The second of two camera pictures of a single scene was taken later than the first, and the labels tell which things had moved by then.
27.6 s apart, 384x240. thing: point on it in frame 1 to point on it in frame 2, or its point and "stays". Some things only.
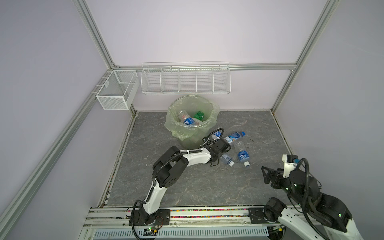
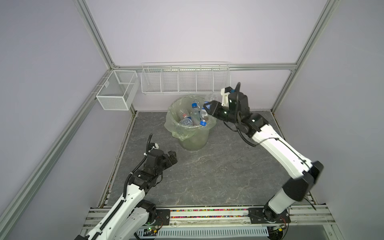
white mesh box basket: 119,91 stays
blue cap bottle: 229,139 to 195,114
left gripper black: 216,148 to 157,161
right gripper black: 278,174 to 216,110
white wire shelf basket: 210,78 stays
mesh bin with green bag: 190,120 stays
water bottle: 218,134 to 204,117
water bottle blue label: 185,118 stays
